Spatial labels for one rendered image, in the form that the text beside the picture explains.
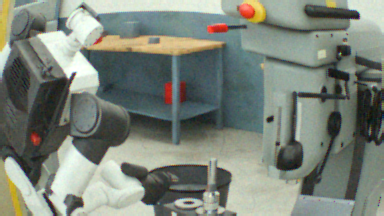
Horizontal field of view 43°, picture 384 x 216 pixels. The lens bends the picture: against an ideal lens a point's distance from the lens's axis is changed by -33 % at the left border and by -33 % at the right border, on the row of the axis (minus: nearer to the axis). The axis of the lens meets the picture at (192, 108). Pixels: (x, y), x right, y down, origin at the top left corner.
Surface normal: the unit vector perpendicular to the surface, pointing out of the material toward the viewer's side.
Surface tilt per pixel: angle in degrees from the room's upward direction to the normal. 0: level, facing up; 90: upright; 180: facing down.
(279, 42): 90
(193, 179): 86
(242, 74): 90
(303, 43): 90
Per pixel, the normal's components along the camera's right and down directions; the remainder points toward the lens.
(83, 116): -0.39, -0.18
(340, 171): -0.62, 0.18
